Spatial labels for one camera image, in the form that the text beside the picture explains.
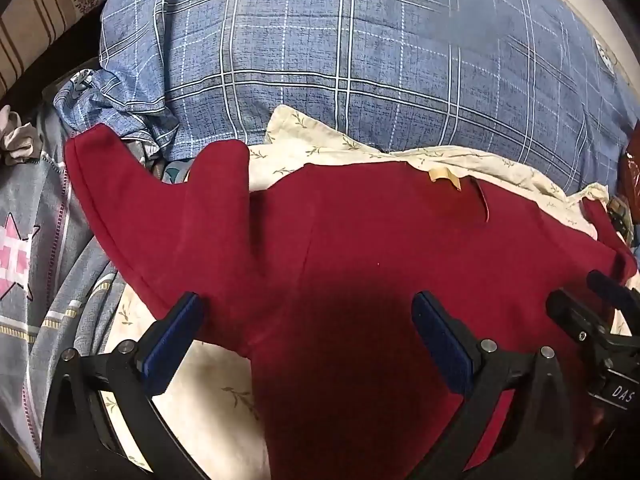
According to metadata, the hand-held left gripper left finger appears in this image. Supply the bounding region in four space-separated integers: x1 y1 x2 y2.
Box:
41 291 216 480

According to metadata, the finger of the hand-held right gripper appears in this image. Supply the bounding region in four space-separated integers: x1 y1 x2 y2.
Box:
546 289 621 358
586 270 640 313

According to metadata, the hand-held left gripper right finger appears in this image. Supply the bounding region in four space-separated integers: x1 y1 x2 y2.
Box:
405 290 608 480

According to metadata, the dark red knit garment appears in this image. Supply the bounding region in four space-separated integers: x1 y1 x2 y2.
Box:
65 122 638 480

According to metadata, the cream leaf-print cloth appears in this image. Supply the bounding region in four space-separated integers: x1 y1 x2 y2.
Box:
97 105 636 480

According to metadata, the dark red object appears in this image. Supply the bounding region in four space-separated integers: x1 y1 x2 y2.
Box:
607 122 640 261

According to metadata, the grey striped bedsheet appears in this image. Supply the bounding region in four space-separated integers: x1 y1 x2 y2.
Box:
0 105 166 476

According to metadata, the crumpled grey-white small cloth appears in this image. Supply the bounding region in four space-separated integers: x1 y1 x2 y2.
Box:
0 105 43 166

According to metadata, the blue plaid quilt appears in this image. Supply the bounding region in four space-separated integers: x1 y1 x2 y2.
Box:
52 0 640 196

